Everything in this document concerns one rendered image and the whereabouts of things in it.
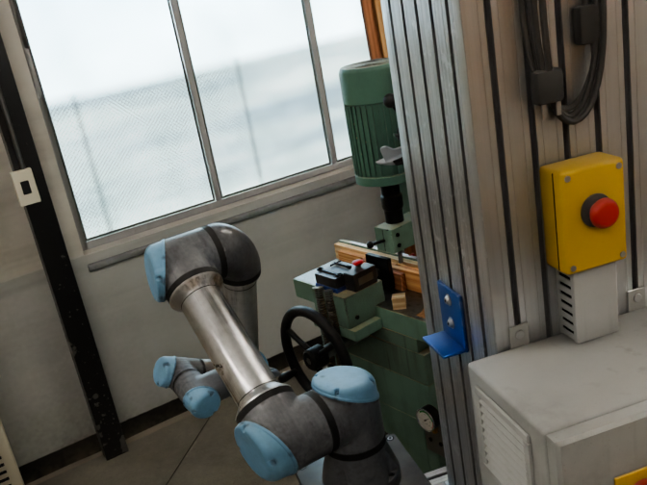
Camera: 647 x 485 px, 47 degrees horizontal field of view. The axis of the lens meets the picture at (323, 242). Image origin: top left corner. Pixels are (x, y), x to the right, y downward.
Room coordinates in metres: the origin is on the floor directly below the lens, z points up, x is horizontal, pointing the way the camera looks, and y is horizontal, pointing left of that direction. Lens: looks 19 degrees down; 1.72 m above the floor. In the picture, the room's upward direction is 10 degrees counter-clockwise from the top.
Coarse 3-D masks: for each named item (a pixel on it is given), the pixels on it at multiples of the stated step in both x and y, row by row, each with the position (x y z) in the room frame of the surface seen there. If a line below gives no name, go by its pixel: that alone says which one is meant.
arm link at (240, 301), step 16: (208, 224) 1.48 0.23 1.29; (224, 224) 1.48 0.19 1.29; (224, 240) 1.43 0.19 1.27; (240, 240) 1.45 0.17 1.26; (240, 256) 1.44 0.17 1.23; (256, 256) 1.49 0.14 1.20; (240, 272) 1.46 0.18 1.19; (256, 272) 1.49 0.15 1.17; (224, 288) 1.51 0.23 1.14; (240, 288) 1.49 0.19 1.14; (256, 288) 1.53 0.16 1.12; (240, 304) 1.50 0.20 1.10; (256, 304) 1.54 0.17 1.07; (256, 320) 1.55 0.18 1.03; (256, 336) 1.56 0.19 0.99
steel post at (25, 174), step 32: (0, 64) 2.75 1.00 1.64; (0, 96) 2.71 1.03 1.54; (0, 128) 2.73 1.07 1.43; (32, 160) 2.75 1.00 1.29; (32, 192) 2.71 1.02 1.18; (32, 224) 2.72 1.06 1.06; (64, 256) 2.75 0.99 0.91; (64, 288) 2.74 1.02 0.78; (64, 320) 2.72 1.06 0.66; (96, 352) 2.76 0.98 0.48; (96, 384) 2.74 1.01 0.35; (96, 416) 2.72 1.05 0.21
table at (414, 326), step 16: (304, 288) 2.05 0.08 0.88; (384, 288) 1.90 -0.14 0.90; (384, 304) 1.79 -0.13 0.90; (416, 304) 1.76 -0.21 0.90; (368, 320) 1.78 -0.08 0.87; (384, 320) 1.77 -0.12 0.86; (400, 320) 1.72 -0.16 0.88; (416, 320) 1.67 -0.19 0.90; (352, 336) 1.73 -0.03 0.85; (416, 336) 1.68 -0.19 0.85
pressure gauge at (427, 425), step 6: (420, 408) 1.61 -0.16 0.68; (426, 408) 1.60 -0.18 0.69; (432, 408) 1.60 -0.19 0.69; (420, 414) 1.61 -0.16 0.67; (426, 414) 1.59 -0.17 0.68; (432, 414) 1.58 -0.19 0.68; (438, 414) 1.59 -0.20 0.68; (420, 420) 1.61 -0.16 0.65; (432, 420) 1.57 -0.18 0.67; (438, 420) 1.58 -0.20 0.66; (426, 426) 1.60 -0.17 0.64; (432, 426) 1.58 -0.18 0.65; (432, 432) 1.61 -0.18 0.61
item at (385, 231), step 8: (408, 216) 1.97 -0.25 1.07; (384, 224) 1.94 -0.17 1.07; (392, 224) 1.93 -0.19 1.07; (400, 224) 1.91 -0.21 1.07; (408, 224) 1.92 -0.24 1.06; (376, 232) 1.93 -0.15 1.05; (384, 232) 1.90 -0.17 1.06; (392, 232) 1.88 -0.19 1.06; (400, 232) 1.90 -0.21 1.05; (408, 232) 1.92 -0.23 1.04; (376, 240) 1.93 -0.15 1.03; (392, 240) 1.88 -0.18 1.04; (400, 240) 1.90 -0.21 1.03; (408, 240) 1.92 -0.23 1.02; (384, 248) 1.91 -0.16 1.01; (392, 248) 1.89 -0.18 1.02; (400, 248) 1.89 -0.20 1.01
